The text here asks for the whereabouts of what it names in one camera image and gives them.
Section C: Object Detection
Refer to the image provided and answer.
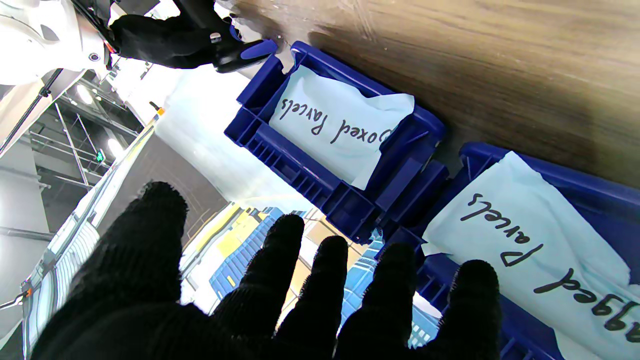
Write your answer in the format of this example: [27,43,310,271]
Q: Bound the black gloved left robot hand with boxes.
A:
[30,181,502,360]

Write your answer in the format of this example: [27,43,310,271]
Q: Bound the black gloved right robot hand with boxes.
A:
[107,14,236,70]

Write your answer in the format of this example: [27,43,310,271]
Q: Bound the black and blue barcode scanner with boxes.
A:
[172,0,279,75]

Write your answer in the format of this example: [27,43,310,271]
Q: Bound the printed warehouse backdrop banner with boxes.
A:
[20,65,443,360]

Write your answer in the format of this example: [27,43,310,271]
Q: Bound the paper label boxed parcels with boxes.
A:
[268,64,416,191]

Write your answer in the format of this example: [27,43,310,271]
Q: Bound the blue bin labelled boxed parcels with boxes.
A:
[223,40,451,246]

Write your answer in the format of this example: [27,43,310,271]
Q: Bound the paper label bagged parcels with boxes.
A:
[421,150,640,360]

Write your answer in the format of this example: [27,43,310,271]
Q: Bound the blue bin labelled bagged parcels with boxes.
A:
[380,141,640,360]

